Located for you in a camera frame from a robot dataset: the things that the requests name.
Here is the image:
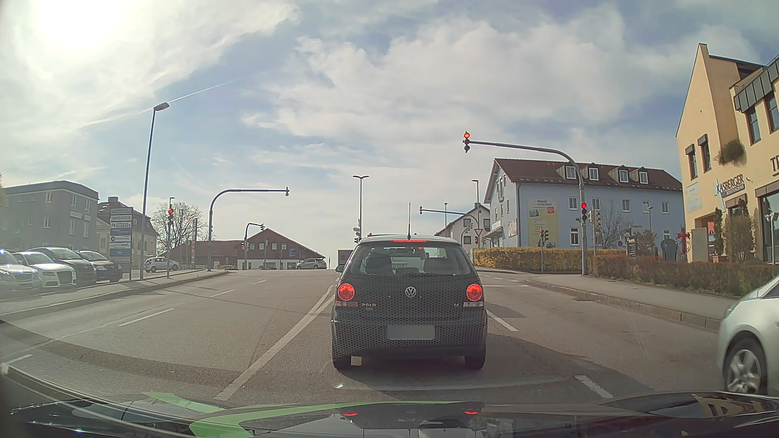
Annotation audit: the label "white gabled house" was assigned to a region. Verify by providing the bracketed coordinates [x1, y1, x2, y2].
[435, 204, 492, 249]

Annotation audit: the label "black hatchback car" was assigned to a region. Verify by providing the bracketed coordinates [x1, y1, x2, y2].
[330, 234, 488, 371]

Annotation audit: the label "red roofed white building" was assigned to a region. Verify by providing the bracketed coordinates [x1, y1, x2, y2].
[164, 228, 326, 271]

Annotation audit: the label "light blue building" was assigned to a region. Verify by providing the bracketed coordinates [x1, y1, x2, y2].
[483, 158, 686, 250]

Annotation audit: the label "car's own bonnet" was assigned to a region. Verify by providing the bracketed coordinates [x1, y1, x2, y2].
[0, 363, 779, 438]

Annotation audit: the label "bare tree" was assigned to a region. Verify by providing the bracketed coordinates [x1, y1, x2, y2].
[151, 201, 209, 253]
[595, 207, 631, 249]

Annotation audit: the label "beige building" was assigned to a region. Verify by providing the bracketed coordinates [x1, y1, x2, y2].
[95, 196, 159, 264]

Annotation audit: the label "tall sign board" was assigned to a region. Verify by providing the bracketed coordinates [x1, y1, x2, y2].
[109, 207, 134, 281]

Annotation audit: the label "trimmed hedge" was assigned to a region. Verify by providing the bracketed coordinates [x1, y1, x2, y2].
[473, 246, 779, 298]

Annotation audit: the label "dark parked car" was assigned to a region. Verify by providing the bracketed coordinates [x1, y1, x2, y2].
[77, 250, 123, 283]

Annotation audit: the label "grey pavement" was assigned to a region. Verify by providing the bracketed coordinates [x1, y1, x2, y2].
[0, 268, 230, 322]

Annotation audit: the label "black parked car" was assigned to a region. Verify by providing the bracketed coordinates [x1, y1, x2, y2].
[27, 246, 98, 286]

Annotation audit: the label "grey apartment building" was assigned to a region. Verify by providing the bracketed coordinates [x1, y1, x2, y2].
[0, 180, 100, 253]

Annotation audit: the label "white parked car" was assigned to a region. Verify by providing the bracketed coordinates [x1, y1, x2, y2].
[12, 251, 78, 290]
[0, 249, 42, 297]

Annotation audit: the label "yellow gabled building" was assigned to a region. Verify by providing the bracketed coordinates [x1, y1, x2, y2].
[676, 43, 779, 265]

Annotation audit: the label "double lamp post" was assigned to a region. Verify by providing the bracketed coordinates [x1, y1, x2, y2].
[352, 174, 370, 243]

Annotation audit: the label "traffic light on post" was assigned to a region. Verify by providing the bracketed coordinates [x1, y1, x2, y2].
[166, 196, 176, 279]

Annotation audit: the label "tall lamp post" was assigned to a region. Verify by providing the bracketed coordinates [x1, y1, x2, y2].
[139, 101, 170, 281]

